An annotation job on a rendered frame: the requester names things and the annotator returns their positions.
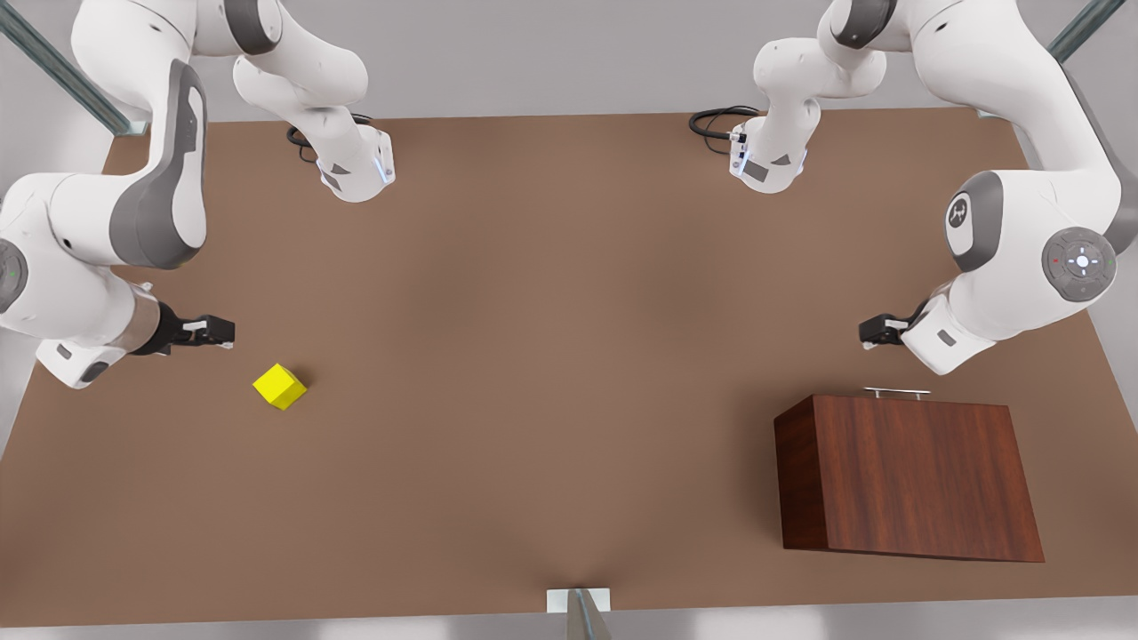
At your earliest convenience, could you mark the yellow cube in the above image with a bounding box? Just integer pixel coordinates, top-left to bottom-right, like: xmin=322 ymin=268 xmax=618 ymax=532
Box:
xmin=252 ymin=363 xmax=309 ymax=412

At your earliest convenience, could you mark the black cable loop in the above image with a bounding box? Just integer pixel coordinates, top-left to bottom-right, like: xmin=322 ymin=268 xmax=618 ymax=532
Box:
xmin=286 ymin=113 xmax=375 ymax=165
xmin=689 ymin=106 xmax=764 ymax=156

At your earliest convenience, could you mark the silver frame post with foot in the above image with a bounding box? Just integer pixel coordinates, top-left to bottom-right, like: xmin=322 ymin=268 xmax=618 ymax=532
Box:
xmin=546 ymin=587 xmax=613 ymax=640

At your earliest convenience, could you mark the dark wooden drawer cabinet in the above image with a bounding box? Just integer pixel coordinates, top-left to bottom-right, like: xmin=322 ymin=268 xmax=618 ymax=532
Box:
xmin=773 ymin=394 xmax=1046 ymax=564

